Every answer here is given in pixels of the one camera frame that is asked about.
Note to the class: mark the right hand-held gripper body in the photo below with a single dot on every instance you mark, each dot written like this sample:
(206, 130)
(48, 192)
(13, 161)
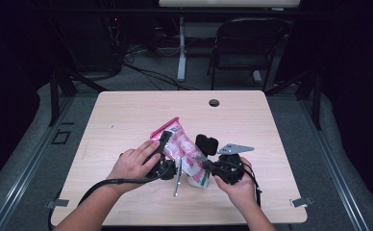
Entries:
(229, 168)

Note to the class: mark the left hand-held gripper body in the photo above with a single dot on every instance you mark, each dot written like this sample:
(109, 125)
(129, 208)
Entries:
(163, 168)

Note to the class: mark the pink and clear seasoning bag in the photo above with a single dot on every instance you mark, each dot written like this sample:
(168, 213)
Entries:
(183, 149)

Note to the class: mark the person's right hand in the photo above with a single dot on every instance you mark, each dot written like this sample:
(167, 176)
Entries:
(240, 191)

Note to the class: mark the person's left hand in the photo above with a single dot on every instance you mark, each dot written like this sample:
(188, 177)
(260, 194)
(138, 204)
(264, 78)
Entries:
(130, 166)

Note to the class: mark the white desk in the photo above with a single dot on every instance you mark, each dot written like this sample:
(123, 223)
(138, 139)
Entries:
(181, 48)

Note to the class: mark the black metal stand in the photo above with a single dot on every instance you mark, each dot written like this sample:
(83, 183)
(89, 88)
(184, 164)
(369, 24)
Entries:
(317, 102)
(54, 96)

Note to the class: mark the dark equipment rack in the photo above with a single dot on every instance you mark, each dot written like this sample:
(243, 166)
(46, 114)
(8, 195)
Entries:
(111, 41)

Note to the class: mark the black folding chair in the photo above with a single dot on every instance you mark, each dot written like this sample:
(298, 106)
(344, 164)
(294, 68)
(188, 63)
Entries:
(248, 41)

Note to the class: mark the grey metal table bracket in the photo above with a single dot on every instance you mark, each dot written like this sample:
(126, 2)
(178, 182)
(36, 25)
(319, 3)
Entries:
(301, 201)
(58, 203)

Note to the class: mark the grey metal floor rail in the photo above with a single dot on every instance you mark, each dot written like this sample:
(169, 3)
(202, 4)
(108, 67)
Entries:
(338, 179)
(24, 179)

